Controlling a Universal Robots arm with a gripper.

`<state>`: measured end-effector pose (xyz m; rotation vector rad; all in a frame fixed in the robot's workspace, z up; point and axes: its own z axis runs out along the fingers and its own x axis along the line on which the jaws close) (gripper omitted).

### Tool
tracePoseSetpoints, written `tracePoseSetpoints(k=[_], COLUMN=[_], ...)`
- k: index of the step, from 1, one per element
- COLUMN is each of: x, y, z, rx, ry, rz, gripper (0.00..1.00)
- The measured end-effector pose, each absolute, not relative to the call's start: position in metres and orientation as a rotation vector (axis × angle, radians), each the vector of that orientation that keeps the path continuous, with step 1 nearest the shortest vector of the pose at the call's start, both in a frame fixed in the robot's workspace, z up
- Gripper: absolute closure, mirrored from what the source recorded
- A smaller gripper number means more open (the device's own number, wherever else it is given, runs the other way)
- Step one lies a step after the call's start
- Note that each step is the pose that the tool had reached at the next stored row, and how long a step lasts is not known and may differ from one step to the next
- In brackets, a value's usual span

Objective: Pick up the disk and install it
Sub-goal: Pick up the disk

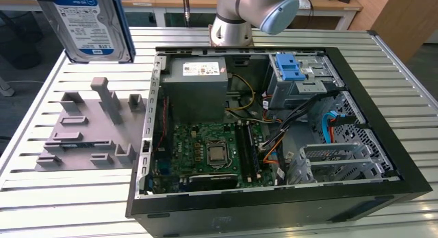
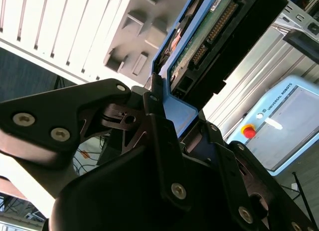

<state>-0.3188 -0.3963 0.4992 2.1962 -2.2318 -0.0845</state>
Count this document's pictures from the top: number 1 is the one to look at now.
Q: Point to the hard disk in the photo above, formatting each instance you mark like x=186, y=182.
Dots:
x=86, y=30

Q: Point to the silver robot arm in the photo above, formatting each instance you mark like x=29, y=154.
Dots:
x=233, y=7

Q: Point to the silver disk bay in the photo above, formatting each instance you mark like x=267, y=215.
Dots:
x=336, y=147

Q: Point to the black mesh bin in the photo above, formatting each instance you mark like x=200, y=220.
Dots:
x=17, y=43

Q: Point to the grey floor foot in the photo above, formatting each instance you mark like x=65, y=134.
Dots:
x=6, y=90

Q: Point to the grey parts rack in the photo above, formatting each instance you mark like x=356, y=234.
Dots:
x=96, y=135

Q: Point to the RAM stick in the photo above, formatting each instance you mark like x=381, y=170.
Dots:
x=77, y=145

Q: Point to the grey power supply unit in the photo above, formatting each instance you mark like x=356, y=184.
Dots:
x=196, y=99

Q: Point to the black case fan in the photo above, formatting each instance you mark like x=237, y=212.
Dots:
x=161, y=130

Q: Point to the green motherboard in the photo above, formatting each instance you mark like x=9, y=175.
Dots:
x=185, y=156

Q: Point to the blue plastic drive latch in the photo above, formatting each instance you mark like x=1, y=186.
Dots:
x=289, y=68

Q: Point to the silver CPU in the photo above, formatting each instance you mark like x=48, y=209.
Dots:
x=217, y=153

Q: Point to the RAM slot with black clips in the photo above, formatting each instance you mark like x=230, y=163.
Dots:
x=242, y=150
x=252, y=150

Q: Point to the RAM slot with white clips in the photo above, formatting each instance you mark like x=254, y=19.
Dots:
x=257, y=150
x=246, y=150

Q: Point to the silver optical drive cage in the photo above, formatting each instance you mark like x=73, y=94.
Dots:
x=308, y=94

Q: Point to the black graphics card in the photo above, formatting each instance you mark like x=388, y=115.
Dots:
x=213, y=180

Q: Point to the black PC case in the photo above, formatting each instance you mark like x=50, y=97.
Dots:
x=240, y=217

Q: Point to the wooden cabinet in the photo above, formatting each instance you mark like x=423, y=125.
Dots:
x=400, y=17

